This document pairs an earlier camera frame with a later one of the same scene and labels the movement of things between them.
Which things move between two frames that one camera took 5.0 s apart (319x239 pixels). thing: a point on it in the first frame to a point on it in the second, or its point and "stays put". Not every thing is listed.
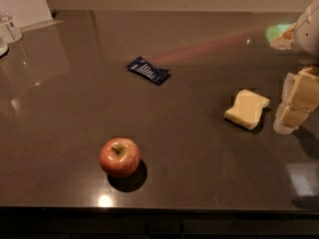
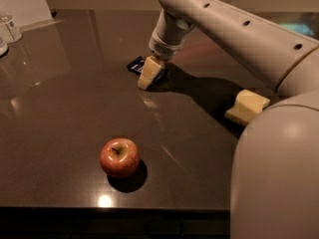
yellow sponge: [246, 110] stays put
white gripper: [307, 34] to [161, 49]
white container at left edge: [3, 47] stays put
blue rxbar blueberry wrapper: [146, 69] stays put
